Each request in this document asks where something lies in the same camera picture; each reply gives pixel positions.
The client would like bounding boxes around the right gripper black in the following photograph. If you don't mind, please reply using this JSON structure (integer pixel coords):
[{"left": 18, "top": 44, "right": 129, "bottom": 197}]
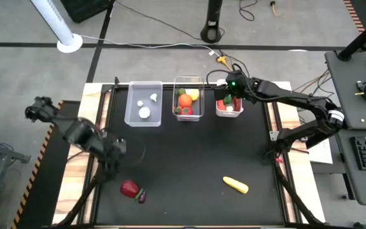
[{"left": 215, "top": 72, "right": 253, "bottom": 102}]

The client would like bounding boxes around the red bell pepper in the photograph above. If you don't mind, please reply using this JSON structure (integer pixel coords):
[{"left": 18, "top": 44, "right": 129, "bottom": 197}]
[{"left": 217, "top": 97, "right": 243, "bottom": 112}]

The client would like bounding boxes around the yellow lemon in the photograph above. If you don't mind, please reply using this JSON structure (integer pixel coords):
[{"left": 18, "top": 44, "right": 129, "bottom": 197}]
[{"left": 188, "top": 88, "right": 201, "bottom": 101}]

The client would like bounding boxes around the orange fruit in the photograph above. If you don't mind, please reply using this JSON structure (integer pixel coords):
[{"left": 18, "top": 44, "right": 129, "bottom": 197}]
[{"left": 178, "top": 94, "right": 194, "bottom": 108}]

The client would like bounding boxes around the dark red apple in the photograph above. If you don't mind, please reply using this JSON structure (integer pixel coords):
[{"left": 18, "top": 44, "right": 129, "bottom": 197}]
[{"left": 120, "top": 180, "right": 140, "bottom": 198}]

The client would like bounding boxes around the small purple eggplant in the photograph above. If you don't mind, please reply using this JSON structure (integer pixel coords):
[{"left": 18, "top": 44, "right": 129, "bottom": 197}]
[{"left": 134, "top": 188, "right": 148, "bottom": 205}]

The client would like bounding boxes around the yellow corn cob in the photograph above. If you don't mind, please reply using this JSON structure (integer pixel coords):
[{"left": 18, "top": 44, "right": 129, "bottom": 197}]
[{"left": 222, "top": 176, "right": 250, "bottom": 195}]

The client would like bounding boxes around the white plastic bin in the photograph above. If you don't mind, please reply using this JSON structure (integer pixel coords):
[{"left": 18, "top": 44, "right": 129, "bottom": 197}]
[{"left": 215, "top": 78, "right": 244, "bottom": 118}]

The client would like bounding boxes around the clear ribbed plastic bin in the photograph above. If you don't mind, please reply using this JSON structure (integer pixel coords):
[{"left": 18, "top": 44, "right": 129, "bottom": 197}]
[{"left": 172, "top": 75, "right": 206, "bottom": 122}]

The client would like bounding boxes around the frosted translucent plastic bin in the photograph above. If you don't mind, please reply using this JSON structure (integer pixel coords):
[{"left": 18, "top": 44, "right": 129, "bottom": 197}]
[{"left": 123, "top": 80, "right": 164, "bottom": 128}]

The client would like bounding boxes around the black stand base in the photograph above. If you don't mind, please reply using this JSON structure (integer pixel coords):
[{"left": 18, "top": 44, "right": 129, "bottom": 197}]
[{"left": 200, "top": 0, "right": 226, "bottom": 45}]

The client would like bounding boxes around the black mat hazard stripe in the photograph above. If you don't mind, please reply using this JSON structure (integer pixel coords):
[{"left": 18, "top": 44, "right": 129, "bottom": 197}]
[{"left": 10, "top": 100, "right": 82, "bottom": 229}]

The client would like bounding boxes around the grey side desk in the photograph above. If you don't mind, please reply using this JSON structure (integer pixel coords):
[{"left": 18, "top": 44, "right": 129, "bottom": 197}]
[{"left": 325, "top": 50, "right": 366, "bottom": 206}]

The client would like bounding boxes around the white tower fan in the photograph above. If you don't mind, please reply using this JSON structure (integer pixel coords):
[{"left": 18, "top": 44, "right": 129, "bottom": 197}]
[{"left": 29, "top": 0, "right": 84, "bottom": 54}]

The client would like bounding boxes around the black box on floor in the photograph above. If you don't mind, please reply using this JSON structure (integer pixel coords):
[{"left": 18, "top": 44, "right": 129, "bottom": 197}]
[{"left": 60, "top": 0, "right": 114, "bottom": 24}]

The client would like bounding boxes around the black desk pole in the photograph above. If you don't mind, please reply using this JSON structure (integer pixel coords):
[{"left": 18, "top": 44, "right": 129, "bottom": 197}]
[{"left": 337, "top": 11, "right": 366, "bottom": 62}]

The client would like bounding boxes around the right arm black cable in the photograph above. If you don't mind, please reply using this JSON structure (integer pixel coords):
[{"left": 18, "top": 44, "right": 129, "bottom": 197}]
[{"left": 206, "top": 62, "right": 250, "bottom": 93}]

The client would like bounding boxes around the yellow extension cord plug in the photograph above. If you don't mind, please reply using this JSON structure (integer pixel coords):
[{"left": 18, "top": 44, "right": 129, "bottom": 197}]
[{"left": 216, "top": 55, "right": 234, "bottom": 72}]

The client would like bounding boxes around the black cable at plug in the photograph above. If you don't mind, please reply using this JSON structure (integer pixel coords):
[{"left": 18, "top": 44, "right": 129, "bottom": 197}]
[{"left": 217, "top": 47, "right": 250, "bottom": 76}]

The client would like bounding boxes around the looped black floor cable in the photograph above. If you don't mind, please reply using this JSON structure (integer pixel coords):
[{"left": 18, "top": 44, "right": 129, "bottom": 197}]
[{"left": 238, "top": 0, "right": 259, "bottom": 22}]

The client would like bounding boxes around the black cable bundle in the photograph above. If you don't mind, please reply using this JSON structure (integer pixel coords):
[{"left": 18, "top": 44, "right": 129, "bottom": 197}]
[{"left": 292, "top": 69, "right": 335, "bottom": 96}]

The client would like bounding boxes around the long black floor cable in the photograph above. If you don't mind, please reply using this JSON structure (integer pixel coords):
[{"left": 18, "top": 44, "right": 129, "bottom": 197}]
[{"left": 115, "top": 0, "right": 202, "bottom": 41}]

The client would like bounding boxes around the white floor cable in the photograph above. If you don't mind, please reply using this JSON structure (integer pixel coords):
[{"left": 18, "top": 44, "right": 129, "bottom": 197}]
[{"left": 79, "top": 34, "right": 217, "bottom": 57}]

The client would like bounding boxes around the yellow floor cable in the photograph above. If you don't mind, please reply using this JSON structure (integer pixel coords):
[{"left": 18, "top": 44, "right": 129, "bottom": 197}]
[{"left": 269, "top": 0, "right": 294, "bottom": 18}]

